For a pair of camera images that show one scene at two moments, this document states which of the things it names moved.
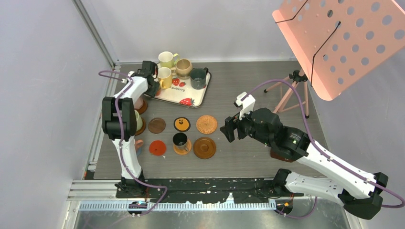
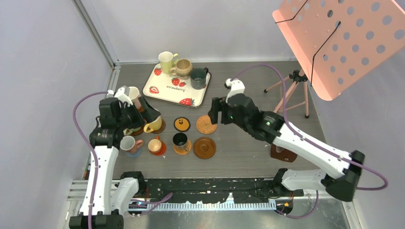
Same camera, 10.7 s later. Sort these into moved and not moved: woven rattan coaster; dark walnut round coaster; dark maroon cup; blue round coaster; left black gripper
Moved: left black gripper
Not moved: dark maroon cup; woven rattan coaster; blue round coaster; dark walnut round coaster
